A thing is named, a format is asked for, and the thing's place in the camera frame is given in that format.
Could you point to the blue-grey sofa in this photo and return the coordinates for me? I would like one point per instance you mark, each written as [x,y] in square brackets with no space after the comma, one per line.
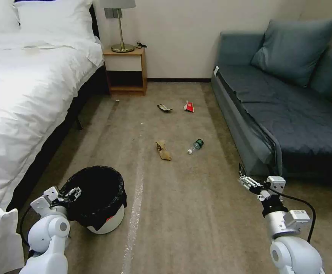
[268,114]

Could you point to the brass table lamp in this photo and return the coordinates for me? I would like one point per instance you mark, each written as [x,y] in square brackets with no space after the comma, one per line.
[121,28]

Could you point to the dark blue sofa cover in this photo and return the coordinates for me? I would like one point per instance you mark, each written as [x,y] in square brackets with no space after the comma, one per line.
[291,114]

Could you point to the green label plastic bottle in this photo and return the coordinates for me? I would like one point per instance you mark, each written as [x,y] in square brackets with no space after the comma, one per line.
[195,145]

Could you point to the crumpled brown paper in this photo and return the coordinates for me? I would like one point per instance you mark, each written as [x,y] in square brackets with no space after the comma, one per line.
[163,151]

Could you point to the white round trash bin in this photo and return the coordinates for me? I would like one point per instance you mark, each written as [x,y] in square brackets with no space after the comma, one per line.
[108,222]

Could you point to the grey wall switch panel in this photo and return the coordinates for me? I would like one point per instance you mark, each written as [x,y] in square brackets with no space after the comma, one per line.
[113,12]

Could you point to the large blue-grey cushion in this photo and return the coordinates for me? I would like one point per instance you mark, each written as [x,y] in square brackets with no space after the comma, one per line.
[294,50]

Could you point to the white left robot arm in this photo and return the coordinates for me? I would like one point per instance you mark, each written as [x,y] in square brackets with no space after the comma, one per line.
[49,231]

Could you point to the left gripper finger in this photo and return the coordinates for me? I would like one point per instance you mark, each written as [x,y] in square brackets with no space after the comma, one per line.
[75,191]

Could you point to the black snack wrapper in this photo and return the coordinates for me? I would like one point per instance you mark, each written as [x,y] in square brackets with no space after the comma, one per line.
[164,108]

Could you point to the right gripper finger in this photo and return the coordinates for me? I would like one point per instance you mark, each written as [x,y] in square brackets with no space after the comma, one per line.
[262,195]
[248,181]

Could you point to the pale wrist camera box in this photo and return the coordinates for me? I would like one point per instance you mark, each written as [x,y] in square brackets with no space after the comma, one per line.
[276,184]
[51,194]

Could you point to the red and white wrapper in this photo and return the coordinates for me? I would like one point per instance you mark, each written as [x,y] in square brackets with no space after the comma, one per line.
[189,106]

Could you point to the large white pillow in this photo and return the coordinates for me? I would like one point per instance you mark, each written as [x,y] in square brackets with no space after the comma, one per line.
[54,20]

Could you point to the wooden nightstand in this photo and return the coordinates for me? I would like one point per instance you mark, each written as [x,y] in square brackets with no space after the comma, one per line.
[126,71]

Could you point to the white sofa label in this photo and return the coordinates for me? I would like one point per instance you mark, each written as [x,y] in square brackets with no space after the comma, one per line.
[216,70]

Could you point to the white duvet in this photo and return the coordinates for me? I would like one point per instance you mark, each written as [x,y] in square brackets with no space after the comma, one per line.
[29,100]

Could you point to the black bed frame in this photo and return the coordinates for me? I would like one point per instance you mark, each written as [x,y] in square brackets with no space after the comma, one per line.
[86,88]

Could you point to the black bin liner bag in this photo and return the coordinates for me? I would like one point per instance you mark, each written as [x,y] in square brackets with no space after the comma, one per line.
[97,191]

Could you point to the white cloth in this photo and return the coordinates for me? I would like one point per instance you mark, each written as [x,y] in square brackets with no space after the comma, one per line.
[0,239]

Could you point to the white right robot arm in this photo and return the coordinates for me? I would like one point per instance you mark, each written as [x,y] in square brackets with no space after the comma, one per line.
[285,251]

